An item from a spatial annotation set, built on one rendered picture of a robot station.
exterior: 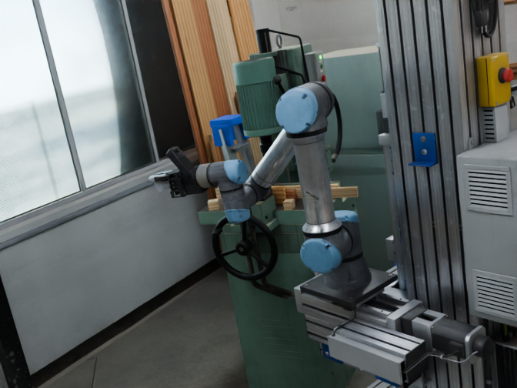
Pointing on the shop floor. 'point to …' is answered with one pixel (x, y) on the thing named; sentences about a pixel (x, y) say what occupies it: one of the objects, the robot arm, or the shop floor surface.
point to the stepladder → (231, 128)
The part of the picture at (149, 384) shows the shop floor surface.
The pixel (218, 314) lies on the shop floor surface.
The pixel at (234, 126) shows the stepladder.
